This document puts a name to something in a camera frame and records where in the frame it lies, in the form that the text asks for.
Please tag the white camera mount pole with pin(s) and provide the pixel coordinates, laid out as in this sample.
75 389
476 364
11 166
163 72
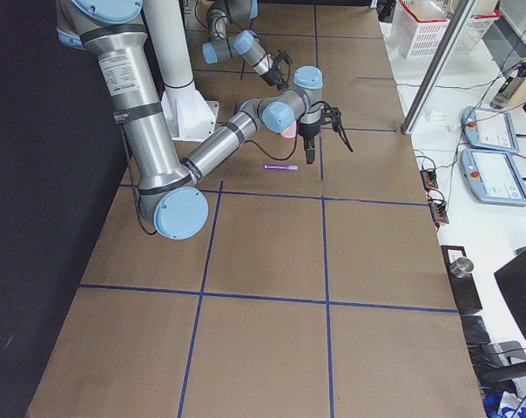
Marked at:
188 115

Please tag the metal cup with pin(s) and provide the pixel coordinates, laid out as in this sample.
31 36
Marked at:
461 267

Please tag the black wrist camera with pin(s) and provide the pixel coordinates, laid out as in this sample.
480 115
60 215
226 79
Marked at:
331 115
282 56

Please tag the red white plastic basket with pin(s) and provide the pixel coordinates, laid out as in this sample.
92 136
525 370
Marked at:
418 27

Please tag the black power strip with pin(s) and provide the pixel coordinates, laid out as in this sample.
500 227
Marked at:
429 179
438 209

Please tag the far blue teach pendant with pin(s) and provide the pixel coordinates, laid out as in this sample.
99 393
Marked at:
489 129

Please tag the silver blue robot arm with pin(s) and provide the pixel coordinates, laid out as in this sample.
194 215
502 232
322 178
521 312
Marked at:
246 44
167 194

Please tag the near blue teach pendant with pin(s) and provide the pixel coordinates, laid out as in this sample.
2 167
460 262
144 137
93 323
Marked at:
493 177

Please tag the left black power strip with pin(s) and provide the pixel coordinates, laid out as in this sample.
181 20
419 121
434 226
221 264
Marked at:
429 179

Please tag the purple highlighter pen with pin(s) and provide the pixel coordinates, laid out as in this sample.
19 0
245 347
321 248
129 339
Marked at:
281 167

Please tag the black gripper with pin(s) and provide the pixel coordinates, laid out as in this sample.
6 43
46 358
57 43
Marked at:
308 130
270 78

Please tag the blue teach pendant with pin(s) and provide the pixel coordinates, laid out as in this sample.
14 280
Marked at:
493 177
489 129

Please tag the pink mesh pen holder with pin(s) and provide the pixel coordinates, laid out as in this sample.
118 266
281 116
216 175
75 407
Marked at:
290 132

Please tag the right black power strip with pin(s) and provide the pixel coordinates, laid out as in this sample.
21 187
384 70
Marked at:
438 209

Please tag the aluminium frame post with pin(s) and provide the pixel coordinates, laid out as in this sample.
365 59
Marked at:
445 48

